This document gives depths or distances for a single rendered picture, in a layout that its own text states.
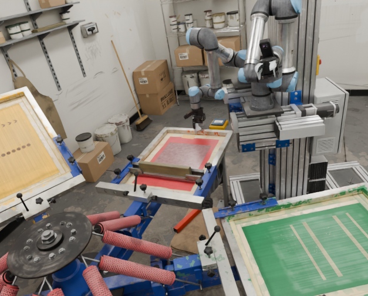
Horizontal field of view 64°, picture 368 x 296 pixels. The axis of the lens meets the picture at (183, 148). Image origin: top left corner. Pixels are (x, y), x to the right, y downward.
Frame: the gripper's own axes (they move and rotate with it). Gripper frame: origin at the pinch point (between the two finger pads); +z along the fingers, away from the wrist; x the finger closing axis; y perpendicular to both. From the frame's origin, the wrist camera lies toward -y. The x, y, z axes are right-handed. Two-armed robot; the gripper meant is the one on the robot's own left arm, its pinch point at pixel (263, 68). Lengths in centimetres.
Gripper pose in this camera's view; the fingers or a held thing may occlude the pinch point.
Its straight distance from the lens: 129.1
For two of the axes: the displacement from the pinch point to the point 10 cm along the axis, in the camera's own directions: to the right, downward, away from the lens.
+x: -8.9, 0.4, 4.6
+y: 2.6, 8.7, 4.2
